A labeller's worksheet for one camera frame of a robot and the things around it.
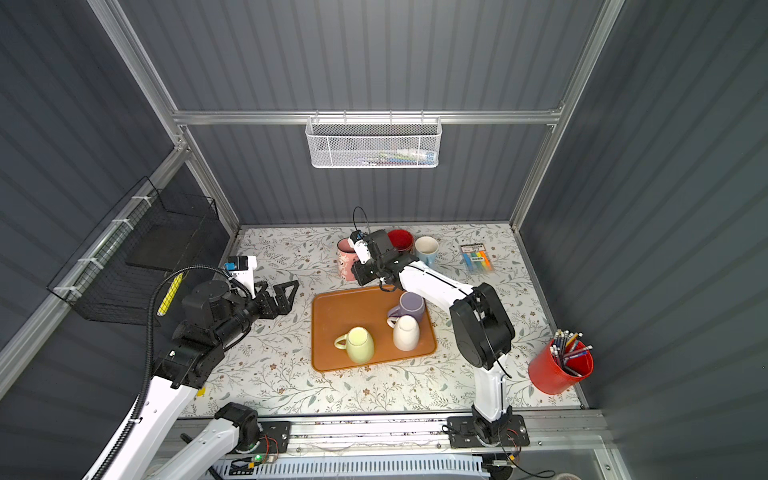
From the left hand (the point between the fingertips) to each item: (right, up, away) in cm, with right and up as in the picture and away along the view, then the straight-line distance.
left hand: (282, 283), depth 70 cm
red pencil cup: (+70, -27, +12) cm, 76 cm away
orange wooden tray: (+7, -13, +26) cm, 30 cm away
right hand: (+15, +2, +21) cm, 26 cm away
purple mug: (+32, -8, +18) cm, 37 cm away
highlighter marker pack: (+57, +6, +39) cm, 69 cm away
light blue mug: (+39, +9, +36) cm, 54 cm away
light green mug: (+17, -17, +9) cm, 26 cm away
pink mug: (+12, +5, +19) cm, 23 cm away
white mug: (+30, -15, +12) cm, 36 cm away
